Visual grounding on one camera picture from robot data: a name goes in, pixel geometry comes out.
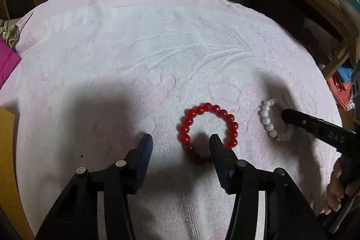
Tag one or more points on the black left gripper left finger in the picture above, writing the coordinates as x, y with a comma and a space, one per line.
74, 215

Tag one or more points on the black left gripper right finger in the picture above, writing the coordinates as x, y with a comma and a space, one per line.
287, 213

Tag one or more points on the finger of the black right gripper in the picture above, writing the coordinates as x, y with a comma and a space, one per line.
345, 141

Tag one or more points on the person right hand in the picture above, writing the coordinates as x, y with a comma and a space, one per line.
335, 191

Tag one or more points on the orange cardboard box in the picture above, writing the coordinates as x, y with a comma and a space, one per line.
10, 198

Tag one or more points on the wooden side table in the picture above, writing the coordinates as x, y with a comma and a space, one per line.
330, 17

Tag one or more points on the magenta cushion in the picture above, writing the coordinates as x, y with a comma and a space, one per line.
9, 60

